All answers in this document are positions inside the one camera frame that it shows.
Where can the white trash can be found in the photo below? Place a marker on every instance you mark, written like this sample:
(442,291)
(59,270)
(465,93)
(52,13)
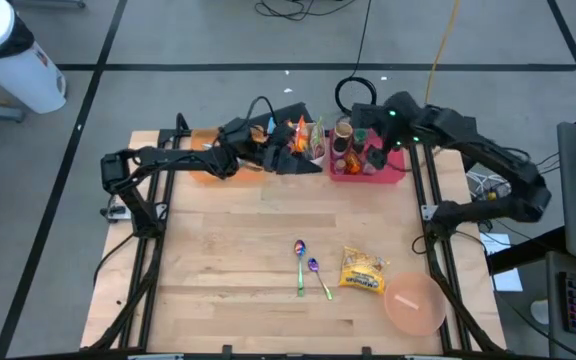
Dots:
(23,75)

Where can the pink plastic bin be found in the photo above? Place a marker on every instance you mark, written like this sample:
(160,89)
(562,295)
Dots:
(393,172)

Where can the white plastic bin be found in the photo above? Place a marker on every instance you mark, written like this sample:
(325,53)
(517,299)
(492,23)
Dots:
(321,161)

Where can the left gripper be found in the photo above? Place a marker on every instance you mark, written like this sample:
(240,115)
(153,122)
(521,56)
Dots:
(268,155)

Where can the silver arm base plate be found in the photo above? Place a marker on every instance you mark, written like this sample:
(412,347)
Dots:
(162,210)
(428,212)

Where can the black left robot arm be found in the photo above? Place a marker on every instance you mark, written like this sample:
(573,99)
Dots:
(168,157)

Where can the black angled panel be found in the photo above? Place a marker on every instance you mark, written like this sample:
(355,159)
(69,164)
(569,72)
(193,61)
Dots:
(293,112)

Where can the orange ramen packet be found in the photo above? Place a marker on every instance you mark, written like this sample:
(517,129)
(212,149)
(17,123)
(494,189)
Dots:
(300,135)

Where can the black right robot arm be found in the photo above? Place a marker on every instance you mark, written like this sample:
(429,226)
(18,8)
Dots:
(493,155)

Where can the small yellow plug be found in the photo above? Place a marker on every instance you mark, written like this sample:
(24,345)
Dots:
(491,196)

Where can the tall jar tan lid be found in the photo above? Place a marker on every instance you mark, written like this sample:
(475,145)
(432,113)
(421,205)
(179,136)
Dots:
(343,132)

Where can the white computer mouse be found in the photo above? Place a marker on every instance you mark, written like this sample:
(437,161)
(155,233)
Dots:
(539,312)

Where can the small jar brown lid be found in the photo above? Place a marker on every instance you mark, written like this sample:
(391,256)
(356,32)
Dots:
(339,166)

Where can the blue white ramen packet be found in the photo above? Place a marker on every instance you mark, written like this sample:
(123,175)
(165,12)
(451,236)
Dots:
(271,125)

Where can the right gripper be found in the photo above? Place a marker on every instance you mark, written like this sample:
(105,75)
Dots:
(368,115)

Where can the grey black base bracket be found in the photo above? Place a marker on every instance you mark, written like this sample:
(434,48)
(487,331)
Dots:
(115,212)

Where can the orange plastic bin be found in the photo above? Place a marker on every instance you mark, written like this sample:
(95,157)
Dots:
(203,140)

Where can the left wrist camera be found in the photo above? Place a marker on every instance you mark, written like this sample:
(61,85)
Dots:
(235,132)

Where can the white paper sheet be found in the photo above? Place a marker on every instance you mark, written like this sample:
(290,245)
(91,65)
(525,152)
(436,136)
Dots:
(510,281)

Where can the pink translucent bowl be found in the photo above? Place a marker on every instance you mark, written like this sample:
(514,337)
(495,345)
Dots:
(418,315)

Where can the black aluminium table frame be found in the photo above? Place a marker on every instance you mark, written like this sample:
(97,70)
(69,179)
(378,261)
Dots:
(154,280)

